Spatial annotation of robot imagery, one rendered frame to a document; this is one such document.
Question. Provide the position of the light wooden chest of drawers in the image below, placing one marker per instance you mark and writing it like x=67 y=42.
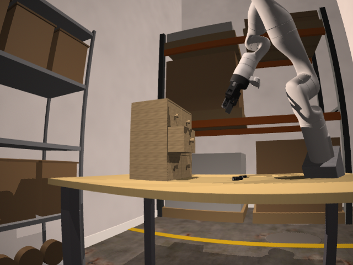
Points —
x=149 y=140

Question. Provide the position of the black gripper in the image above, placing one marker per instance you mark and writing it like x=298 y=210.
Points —
x=238 y=82

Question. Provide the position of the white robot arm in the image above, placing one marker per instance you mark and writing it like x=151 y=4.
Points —
x=269 y=15

